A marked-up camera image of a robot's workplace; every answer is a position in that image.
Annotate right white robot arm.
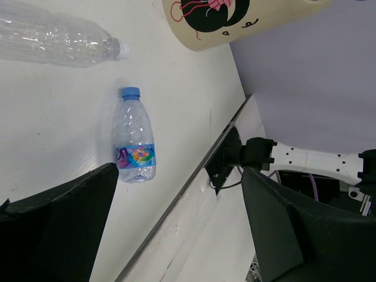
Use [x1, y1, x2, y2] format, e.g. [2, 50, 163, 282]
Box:
[223, 137, 375, 195]

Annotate beige cat bin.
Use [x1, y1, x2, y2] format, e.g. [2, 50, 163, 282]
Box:
[162, 0, 332, 52]

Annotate small bottle blue cap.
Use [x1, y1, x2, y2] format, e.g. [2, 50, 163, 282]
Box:
[115, 87, 156, 183]

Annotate clear bottle white cap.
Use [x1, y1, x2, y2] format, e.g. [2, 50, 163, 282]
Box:
[1, 1, 130, 68]

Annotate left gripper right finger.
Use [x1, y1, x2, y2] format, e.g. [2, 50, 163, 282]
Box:
[241, 168, 375, 281]

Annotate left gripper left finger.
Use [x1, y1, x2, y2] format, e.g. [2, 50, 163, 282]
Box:
[1, 163, 119, 281]

